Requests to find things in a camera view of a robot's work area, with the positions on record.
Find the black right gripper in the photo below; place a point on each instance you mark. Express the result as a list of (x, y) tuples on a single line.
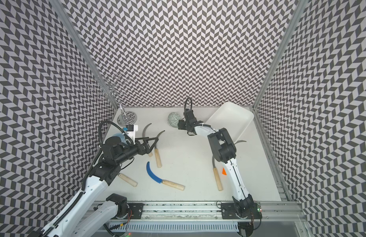
[(180, 124)]

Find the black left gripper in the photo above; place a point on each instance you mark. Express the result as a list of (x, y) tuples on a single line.
[(147, 149)]

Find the white plastic storage box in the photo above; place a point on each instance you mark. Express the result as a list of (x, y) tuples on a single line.
[(234, 118)]

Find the blue blade wooden handle sickle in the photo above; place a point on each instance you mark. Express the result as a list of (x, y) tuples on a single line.
[(162, 181)]

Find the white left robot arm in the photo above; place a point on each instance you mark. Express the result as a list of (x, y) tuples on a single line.
[(117, 145)]

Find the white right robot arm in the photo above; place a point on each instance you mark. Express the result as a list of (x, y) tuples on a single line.
[(224, 151)]

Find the green patterned ceramic bowl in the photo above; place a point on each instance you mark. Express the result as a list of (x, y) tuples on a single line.
[(173, 119)]

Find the chrome mug tree stand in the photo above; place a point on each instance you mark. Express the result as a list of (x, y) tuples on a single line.
[(125, 117)]

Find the orange handle small sickle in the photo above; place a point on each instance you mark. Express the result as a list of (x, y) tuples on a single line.
[(240, 141)]

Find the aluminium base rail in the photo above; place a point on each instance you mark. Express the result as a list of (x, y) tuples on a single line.
[(167, 211)]

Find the aluminium right corner post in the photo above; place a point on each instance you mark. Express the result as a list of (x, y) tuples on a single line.
[(281, 49)]

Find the aluminium corner post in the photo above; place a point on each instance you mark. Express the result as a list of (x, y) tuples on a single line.
[(63, 17), (281, 49)]

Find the aluminium left corner post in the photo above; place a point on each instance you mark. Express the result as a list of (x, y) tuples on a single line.
[(63, 17)]

